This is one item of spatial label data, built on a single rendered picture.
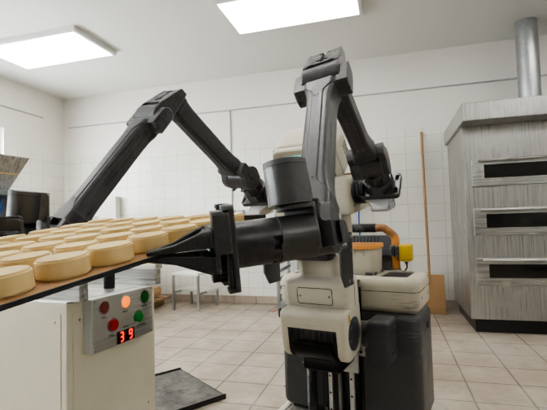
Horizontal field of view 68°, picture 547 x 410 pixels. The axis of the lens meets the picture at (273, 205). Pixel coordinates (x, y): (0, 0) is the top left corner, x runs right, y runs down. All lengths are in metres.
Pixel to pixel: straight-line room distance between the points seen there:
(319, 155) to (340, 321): 0.72
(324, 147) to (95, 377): 0.88
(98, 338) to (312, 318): 0.61
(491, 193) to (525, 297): 0.94
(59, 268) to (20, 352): 0.86
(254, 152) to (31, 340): 4.42
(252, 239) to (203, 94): 5.39
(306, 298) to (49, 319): 0.73
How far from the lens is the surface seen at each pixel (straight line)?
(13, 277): 0.41
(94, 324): 1.17
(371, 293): 1.54
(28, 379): 1.28
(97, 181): 1.00
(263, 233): 0.48
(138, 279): 1.37
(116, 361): 1.30
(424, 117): 5.17
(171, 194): 5.80
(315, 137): 0.68
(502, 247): 4.12
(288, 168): 0.50
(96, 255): 0.47
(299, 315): 1.32
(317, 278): 1.34
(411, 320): 1.52
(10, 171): 1.96
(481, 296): 4.13
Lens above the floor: 1.02
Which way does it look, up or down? 3 degrees up
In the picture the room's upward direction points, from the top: 2 degrees counter-clockwise
